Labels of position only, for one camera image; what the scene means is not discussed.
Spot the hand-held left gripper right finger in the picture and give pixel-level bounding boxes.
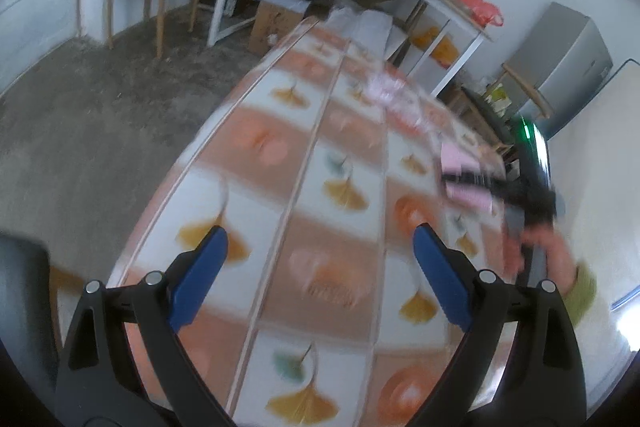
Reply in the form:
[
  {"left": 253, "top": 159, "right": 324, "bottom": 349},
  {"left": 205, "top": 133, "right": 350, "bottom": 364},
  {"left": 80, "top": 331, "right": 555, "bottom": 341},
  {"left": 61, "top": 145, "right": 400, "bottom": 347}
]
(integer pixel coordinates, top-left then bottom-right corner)
[{"left": 413, "top": 224, "right": 587, "bottom": 427}]

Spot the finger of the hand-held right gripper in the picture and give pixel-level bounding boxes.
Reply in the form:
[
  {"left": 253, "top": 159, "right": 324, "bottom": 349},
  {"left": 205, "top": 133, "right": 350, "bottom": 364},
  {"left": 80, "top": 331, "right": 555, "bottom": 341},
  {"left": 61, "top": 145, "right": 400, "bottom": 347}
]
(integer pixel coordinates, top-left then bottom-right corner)
[{"left": 441, "top": 171, "right": 507, "bottom": 200}]

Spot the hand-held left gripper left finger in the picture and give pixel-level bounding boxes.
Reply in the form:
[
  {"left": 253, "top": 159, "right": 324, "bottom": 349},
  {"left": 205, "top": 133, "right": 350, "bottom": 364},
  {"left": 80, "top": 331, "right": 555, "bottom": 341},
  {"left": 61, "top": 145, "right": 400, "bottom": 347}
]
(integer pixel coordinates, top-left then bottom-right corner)
[{"left": 54, "top": 227, "right": 236, "bottom": 427}]

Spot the pink packet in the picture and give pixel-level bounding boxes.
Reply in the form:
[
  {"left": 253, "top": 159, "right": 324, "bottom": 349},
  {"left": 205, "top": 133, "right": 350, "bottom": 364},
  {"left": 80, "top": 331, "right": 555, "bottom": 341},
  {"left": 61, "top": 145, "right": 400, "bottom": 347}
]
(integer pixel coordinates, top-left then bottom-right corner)
[{"left": 440, "top": 144, "right": 493, "bottom": 212}]

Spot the person's right hand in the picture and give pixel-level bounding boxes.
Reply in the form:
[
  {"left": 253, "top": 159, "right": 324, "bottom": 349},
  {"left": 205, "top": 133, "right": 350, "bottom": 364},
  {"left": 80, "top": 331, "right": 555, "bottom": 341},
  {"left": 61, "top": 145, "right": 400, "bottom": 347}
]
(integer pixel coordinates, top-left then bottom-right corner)
[{"left": 502, "top": 207, "right": 577, "bottom": 294}]

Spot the white mattress with blue edge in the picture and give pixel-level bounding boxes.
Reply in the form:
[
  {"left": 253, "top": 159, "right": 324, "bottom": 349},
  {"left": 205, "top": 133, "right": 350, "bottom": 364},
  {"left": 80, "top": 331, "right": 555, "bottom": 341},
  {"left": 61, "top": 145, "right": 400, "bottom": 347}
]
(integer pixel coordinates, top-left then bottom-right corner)
[{"left": 550, "top": 62, "right": 640, "bottom": 353}]

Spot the light wooden stand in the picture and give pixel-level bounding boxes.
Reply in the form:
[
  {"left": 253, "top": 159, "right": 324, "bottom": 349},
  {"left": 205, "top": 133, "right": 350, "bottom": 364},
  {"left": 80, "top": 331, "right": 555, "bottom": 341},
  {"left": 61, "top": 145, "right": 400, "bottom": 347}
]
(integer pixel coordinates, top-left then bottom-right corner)
[{"left": 492, "top": 62, "right": 553, "bottom": 122}]

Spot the pink plastic bag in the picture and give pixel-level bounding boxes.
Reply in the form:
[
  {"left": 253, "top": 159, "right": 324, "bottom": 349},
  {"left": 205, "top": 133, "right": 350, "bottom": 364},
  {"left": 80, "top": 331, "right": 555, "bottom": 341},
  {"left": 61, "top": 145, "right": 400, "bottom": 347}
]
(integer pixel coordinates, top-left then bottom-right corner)
[{"left": 362, "top": 69, "right": 441, "bottom": 135}]

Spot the grey fridge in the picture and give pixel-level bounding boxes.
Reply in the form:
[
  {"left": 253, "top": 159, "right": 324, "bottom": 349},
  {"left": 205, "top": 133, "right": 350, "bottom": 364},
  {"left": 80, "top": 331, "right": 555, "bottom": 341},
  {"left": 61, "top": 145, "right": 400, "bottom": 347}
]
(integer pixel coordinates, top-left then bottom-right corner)
[{"left": 505, "top": 2, "right": 615, "bottom": 140}]

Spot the yellow plastic bag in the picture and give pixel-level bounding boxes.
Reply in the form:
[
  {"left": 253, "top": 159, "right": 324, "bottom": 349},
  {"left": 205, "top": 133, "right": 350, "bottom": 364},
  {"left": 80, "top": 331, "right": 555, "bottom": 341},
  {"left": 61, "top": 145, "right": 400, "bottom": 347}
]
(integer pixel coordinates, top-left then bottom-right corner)
[{"left": 410, "top": 24, "right": 458, "bottom": 68}]

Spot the patterned tablecloth table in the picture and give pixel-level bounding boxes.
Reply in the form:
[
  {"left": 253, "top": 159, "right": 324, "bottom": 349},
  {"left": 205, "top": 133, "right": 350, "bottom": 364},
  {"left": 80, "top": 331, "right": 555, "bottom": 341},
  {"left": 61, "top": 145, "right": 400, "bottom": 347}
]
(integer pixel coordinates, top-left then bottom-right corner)
[{"left": 107, "top": 14, "right": 521, "bottom": 427}]

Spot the orange red plastic bag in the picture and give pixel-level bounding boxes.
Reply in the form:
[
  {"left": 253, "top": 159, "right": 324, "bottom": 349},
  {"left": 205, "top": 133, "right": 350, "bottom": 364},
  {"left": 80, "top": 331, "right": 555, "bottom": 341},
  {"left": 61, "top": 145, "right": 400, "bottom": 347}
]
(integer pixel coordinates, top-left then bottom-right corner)
[{"left": 452, "top": 0, "right": 505, "bottom": 28}]

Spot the white foam sheet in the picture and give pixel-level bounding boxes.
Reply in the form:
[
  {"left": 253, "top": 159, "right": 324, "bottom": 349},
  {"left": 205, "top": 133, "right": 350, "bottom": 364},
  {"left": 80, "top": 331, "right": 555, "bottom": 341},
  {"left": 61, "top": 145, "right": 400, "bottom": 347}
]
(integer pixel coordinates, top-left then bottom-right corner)
[{"left": 300, "top": 4, "right": 401, "bottom": 62}]

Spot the cardboard box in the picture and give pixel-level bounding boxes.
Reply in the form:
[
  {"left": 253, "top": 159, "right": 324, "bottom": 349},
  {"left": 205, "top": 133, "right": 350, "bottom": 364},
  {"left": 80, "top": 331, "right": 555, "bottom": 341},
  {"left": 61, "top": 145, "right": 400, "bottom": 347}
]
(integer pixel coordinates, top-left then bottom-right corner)
[{"left": 247, "top": 0, "right": 306, "bottom": 55}]

